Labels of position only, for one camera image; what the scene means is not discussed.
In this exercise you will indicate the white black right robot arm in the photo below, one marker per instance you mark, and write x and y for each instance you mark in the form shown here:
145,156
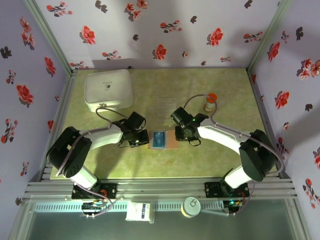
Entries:
220,135

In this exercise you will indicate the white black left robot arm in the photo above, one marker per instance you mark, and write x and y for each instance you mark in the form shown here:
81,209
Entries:
105,136

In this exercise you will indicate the aluminium frame post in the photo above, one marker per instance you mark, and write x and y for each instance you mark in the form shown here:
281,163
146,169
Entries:
47,35
270,35

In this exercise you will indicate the silver tin can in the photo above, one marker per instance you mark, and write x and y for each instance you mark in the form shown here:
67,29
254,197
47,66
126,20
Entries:
191,207

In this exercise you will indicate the white paper box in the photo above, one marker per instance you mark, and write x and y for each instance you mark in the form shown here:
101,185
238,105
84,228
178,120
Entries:
137,212

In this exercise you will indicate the wide aluminium frame rail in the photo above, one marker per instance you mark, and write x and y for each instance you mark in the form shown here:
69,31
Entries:
160,188

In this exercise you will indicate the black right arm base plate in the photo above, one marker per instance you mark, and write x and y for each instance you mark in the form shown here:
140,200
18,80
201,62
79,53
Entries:
212,190

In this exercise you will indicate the white square lidded box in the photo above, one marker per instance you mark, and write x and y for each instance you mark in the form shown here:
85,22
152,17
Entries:
108,88

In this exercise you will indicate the pill bottle with orange cap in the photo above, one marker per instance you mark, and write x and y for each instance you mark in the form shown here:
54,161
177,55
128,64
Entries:
210,102

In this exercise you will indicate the electronics board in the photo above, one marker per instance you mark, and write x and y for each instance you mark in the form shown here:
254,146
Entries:
93,207
232,205

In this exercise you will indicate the clear plastic tray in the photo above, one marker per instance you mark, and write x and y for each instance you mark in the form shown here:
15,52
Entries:
167,107

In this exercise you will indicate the brown tray with clear lid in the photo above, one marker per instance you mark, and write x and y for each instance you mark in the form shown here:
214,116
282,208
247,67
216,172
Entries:
172,141

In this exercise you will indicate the blue rectangular packet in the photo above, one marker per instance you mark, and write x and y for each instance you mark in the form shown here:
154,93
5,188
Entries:
158,140

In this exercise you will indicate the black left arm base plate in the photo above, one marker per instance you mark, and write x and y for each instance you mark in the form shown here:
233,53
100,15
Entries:
110,190

